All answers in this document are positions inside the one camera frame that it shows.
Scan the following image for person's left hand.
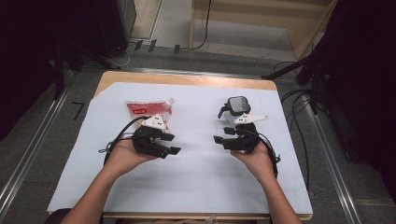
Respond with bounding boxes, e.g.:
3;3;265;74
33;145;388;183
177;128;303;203
104;138;158;179

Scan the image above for black cabinet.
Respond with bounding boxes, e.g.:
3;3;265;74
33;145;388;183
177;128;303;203
92;0;138;59

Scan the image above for light wooden frame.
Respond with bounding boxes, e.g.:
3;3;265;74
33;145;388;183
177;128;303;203
189;0;339;61

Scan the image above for red and white refill pouch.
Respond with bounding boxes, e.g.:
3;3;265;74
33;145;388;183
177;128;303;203
124;97;176;132

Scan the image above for white floor cable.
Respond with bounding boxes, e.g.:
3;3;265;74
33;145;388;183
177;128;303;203
106;43;134;69

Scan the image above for thin black hanging cable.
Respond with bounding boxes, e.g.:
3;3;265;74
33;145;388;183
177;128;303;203
181;0;213;51

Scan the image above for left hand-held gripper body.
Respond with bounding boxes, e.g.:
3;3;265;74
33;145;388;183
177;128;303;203
132;114;169;157

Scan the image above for person's right hand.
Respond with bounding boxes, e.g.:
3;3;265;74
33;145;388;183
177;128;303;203
230;141;278;185

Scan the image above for black metal stand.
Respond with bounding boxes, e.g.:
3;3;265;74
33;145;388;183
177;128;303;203
52;38;120;101

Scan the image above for black floor cables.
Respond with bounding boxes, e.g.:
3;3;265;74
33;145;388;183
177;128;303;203
274;60;331;190

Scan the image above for clear container with black lid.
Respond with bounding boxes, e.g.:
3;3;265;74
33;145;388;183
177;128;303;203
218;95;252;127

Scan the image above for hand-held gripper black cable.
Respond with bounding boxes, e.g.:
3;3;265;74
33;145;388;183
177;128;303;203
246;129;281;178
104;115;150;166

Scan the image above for black curtain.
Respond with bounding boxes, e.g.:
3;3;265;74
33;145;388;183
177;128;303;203
0;0;101;141
311;0;396;203

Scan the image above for left hand-held gripper black cable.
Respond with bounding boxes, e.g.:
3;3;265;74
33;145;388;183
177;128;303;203
104;115;150;166

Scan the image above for metal floor rail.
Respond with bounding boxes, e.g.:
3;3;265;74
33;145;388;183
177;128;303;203
303;92;362;224
120;66;281;80
0;69;78;218

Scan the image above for white paper sheet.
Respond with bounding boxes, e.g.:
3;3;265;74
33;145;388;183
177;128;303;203
47;81;314;216

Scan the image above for black tripod stand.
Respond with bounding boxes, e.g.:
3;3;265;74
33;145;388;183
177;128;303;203
261;49;331;115

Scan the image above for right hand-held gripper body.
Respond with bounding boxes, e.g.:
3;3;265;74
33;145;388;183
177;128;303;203
230;113;270;155

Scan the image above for right hand-held gripper black cable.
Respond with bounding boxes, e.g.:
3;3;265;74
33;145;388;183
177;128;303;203
246;129;281;178

